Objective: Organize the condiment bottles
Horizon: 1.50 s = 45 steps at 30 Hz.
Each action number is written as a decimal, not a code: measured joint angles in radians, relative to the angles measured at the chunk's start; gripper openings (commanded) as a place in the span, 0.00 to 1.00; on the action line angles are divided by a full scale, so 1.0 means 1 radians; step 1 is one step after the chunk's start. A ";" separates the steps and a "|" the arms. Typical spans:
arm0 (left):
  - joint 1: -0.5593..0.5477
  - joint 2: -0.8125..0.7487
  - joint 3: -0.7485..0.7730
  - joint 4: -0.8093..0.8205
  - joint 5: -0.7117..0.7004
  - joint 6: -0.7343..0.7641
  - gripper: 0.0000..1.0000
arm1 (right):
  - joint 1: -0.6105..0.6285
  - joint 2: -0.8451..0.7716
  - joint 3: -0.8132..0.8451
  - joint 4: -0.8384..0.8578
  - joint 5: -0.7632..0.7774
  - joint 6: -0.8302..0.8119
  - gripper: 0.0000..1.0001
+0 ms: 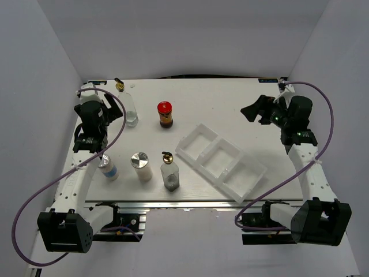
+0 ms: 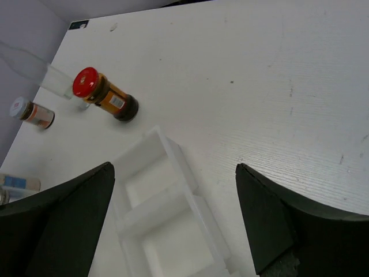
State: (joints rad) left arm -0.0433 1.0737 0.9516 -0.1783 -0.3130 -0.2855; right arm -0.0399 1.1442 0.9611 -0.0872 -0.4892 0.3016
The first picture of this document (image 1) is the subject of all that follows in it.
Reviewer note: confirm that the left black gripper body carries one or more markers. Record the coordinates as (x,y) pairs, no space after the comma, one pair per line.
(109,114)

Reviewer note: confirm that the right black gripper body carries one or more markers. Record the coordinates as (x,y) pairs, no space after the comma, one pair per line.
(275,113)

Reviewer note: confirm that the clear oil bottle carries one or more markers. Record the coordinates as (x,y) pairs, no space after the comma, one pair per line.
(127,100)

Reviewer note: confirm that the blue label shaker bottle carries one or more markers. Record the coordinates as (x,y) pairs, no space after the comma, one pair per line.
(108,168)

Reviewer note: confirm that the silver lid white shaker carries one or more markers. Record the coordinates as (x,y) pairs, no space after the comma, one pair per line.
(140,163)

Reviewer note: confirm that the red lid sauce jar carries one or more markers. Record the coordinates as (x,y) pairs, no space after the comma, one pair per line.
(164,109)

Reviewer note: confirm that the dark sauce oil bottle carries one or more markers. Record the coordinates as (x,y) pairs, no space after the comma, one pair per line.
(170,172)

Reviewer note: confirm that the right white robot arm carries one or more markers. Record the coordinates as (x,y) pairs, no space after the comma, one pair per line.
(322,219)

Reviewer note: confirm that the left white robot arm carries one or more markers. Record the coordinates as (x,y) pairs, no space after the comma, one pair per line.
(69,226)

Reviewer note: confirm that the left blue table sticker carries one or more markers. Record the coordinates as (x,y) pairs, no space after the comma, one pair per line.
(98,82)

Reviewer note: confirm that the blue table sticker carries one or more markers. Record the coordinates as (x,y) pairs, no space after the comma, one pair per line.
(268,80)
(98,82)

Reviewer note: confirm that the right blue table sticker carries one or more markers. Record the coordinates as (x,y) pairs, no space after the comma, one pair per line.
(268,80)

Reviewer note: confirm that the white three-compartment tray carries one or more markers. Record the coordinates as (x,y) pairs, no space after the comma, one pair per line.
(232,171)

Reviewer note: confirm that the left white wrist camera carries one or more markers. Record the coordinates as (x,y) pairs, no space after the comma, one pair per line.
(90,95)

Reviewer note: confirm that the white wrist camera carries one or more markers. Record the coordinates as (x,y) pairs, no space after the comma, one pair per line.
(90,95)
(286,93)

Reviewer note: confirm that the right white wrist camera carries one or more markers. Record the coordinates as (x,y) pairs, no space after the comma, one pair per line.
(286,93)

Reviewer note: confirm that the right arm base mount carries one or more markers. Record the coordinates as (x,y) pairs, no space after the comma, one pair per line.
(262,220)

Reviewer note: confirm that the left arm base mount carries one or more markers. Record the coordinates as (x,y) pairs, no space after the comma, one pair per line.
(112,223)

